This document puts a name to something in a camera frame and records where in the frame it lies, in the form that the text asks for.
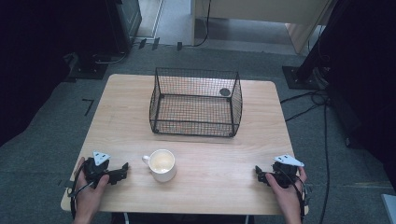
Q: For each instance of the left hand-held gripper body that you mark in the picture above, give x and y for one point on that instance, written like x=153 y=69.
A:
x=93 y=169

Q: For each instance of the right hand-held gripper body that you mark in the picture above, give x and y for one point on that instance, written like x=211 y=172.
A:
x=285 y=175

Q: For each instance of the white cup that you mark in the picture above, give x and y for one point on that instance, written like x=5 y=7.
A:
x=161 y=165

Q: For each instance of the person's right hand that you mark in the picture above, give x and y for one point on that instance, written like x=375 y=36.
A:
x=288 y=197

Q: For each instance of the person's left hand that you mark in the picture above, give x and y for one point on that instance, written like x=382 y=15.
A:
x=88 y=199

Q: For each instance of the dark round basket tag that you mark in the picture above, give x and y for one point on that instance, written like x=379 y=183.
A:
x=224 y=91

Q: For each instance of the pale blue-white box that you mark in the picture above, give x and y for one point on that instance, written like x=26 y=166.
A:
x=389 y=208

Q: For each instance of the dark curtain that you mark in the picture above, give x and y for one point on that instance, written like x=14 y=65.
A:
x=34 y=56
x=367 y=87

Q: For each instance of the short black tape strip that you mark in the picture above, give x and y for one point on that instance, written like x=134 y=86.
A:
x=155 y=43
x=142 y=43
x=179 y=46

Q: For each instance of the black equipment case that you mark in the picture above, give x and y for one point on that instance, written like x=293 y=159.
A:
x=124 y=25

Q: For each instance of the beige cabinet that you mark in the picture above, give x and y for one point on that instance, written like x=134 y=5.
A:
x=258 y=11

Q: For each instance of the black stand with base plate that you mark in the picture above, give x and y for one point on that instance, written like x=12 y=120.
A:
x=306 y=76
x=88 y=67

